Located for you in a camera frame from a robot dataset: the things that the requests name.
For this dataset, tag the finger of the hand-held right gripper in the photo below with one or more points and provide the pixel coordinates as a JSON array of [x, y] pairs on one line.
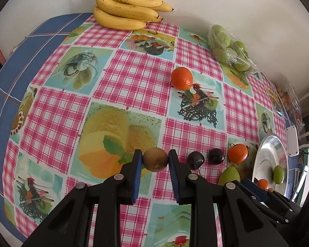
[[283, 202], [257, 191]]

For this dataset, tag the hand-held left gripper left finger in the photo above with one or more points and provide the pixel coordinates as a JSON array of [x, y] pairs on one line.
[[136, 175]]

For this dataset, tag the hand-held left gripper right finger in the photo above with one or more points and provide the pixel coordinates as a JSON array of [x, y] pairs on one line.
[[174, 175]]

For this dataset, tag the orange tangerine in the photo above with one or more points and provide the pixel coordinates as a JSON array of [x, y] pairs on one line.
[[263, 183], [182, 78], [237, 153]]

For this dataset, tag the brown kiwi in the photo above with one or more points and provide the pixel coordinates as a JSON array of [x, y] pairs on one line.
[[155, 159]]

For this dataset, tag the dark purple plum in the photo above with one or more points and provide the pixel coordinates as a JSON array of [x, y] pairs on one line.
[[195, 160], [216, 156]]

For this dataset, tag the green jujube fruit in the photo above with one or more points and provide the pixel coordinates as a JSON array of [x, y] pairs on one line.
[[278, 174], [229, 175]]

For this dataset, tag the round metal plate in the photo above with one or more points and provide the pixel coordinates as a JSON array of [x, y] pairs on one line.
[[269, 154]]

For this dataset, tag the white plastic box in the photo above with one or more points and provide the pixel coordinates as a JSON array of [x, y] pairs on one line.
[[292, 140]]

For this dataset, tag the pink checked fruit-print tablecloth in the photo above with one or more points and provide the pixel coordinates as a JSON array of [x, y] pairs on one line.
[[134, 82]]

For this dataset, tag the clear pack of brown longans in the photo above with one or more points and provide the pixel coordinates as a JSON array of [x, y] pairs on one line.
[[288, 100]]

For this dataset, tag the clear pack of green jujubes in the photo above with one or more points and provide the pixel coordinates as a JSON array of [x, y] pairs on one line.
[[226, 46]]

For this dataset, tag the yellow banana bunch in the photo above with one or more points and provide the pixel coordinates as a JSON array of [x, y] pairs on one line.
[[123, 10]]

